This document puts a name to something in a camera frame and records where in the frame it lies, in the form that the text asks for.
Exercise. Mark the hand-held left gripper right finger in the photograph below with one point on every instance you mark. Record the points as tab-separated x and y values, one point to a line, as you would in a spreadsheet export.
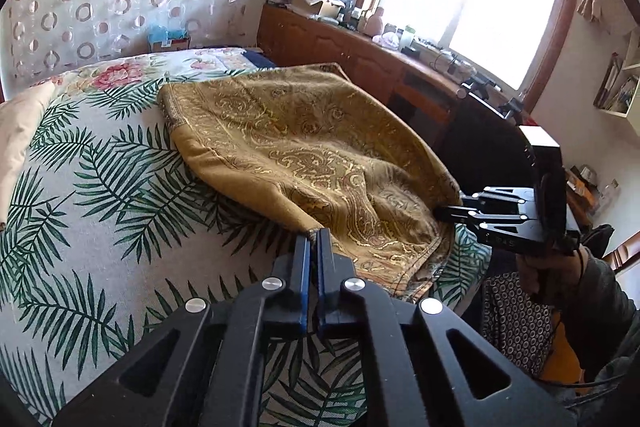
321	277

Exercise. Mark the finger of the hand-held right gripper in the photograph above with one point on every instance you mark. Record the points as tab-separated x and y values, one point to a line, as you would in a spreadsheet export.
495	197
465	213

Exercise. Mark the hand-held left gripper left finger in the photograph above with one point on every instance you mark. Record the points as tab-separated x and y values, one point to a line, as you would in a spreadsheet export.
305	277

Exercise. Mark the golden paisley cloth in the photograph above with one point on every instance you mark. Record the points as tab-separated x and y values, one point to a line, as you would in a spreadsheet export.
300	147

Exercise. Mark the person's right forearm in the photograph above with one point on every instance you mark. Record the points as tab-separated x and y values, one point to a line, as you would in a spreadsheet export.
600	307

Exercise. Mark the person's right hand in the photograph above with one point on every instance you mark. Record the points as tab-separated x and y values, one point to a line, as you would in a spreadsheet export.
550	277

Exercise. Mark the black panel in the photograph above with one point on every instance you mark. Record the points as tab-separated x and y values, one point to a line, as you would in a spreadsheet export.
485	147

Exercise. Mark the wooden chair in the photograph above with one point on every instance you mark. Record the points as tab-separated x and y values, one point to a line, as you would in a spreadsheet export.
625	252

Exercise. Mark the dotted dark garment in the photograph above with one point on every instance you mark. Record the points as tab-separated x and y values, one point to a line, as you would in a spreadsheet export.
515	322

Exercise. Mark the white plastic container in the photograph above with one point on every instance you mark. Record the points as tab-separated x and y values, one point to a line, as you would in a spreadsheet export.
406	38

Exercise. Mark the floral palm leaf bedsheet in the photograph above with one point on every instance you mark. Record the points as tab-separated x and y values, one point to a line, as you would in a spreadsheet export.
100	232

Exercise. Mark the pink bottle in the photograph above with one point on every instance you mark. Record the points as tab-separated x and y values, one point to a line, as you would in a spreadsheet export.
373	21

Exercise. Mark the dark blue blanket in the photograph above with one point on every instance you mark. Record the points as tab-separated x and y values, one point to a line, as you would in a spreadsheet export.
260	59

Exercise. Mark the brown wooden cabinet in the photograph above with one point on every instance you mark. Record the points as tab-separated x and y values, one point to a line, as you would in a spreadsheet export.
320	42

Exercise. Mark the open cardboard box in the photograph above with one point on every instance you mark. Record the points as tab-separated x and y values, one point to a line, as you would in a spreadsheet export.
320	2

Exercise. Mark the blue tissue box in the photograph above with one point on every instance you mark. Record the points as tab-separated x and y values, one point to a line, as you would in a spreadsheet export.
167	38

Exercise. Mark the cream pillow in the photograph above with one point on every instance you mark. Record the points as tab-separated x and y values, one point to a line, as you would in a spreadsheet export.
20	132

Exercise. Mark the white wall shelf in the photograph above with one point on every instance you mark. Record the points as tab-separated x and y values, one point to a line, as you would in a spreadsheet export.
627	92

